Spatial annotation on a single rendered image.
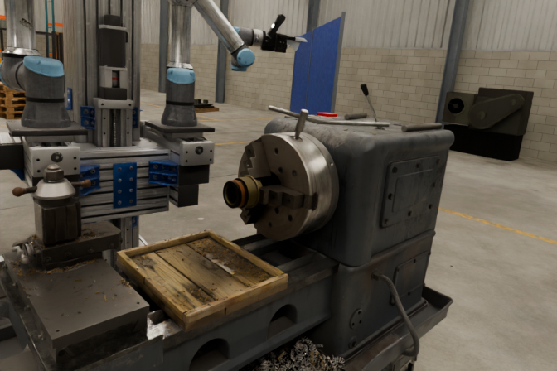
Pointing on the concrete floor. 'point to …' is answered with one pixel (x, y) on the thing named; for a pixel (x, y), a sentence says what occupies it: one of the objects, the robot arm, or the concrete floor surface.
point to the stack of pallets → (9, 108)
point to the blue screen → (317, 69)
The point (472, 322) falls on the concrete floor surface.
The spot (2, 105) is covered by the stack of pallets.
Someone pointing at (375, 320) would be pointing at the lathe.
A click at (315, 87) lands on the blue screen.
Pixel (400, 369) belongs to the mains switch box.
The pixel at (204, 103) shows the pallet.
